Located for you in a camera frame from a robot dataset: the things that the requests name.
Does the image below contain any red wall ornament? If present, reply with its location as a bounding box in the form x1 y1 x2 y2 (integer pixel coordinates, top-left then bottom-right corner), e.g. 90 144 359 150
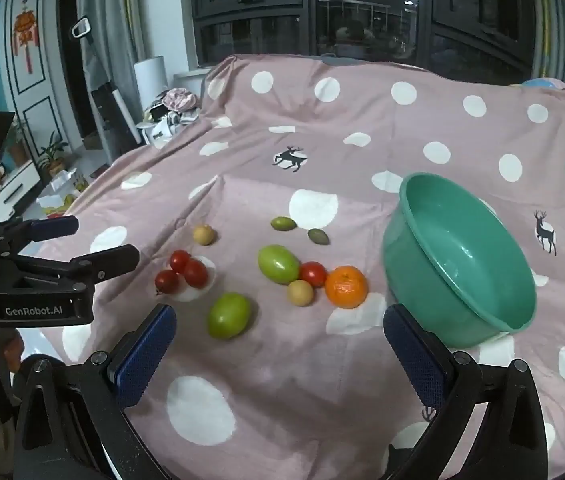
12 0 40 73

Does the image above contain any pink clothes pile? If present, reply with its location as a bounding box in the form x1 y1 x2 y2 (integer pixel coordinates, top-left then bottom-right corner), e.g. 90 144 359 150
163 88 198 113

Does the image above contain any white leaning board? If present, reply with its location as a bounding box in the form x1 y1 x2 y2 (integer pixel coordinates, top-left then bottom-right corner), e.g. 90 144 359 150
109 87 142 147

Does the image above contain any green plastic basin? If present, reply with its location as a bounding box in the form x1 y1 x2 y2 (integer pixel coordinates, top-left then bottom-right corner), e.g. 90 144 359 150
381 172 537 348

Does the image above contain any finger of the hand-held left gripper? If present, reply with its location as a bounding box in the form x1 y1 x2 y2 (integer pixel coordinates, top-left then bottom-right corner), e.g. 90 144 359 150
10 243 140 291
0 214 80 261

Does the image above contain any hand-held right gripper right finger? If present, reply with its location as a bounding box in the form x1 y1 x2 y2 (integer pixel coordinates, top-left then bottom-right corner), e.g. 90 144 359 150
383 302 548 480

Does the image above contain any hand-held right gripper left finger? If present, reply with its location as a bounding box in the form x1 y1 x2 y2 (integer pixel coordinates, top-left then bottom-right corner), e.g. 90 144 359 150
12 304 178 480

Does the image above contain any dark framed window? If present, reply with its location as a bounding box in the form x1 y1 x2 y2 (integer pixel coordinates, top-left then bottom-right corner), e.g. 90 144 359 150
192 0 538 81

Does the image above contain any red cherry tomato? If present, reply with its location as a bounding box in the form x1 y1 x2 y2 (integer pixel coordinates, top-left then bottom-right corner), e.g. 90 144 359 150
299 261 328 288
183 259 210 289
155 269 180 296
169 250 192 275

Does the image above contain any white television cabinet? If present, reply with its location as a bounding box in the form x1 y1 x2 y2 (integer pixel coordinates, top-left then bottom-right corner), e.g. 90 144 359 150
0 160 46 226

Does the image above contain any white cylinder appliance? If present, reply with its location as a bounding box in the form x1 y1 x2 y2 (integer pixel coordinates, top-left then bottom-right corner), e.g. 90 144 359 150
134 56 167 116

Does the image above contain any orange mandarin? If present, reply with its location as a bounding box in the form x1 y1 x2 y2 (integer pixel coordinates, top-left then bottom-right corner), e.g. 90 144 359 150
325 265 367 309

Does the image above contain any pink polka-dot blanket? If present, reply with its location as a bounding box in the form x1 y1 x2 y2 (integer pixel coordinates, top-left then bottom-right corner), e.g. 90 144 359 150
12 55 565 480

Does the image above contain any potted plant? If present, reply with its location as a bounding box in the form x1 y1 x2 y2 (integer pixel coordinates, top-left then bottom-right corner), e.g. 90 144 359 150
37 132 70 177
5 120 30 167

